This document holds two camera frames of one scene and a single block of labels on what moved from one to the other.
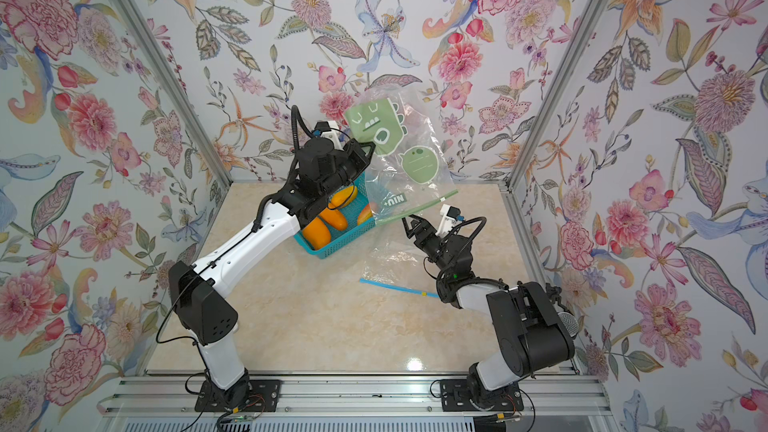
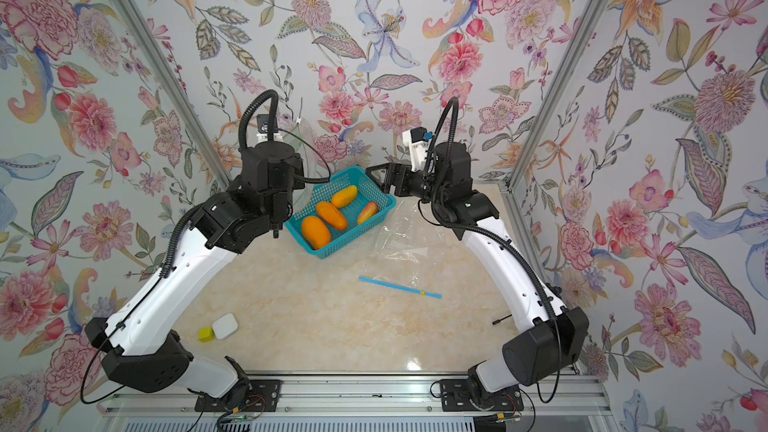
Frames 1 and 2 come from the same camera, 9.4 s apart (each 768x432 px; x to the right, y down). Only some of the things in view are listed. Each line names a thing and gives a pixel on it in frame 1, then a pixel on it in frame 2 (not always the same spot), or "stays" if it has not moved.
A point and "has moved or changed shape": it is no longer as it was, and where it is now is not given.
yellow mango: (343, 197) stays
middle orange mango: (334, 218) stays
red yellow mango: (364, 215) stays
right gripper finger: (409, 232) → (391, 170)
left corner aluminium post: (160, 59) stays
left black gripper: (351, 151) → (296, 166)
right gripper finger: (427, 228) → (385, 185)
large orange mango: (316, 233) stays
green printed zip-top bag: (409, 168) has moved or changed shape
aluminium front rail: (171, 399) stays
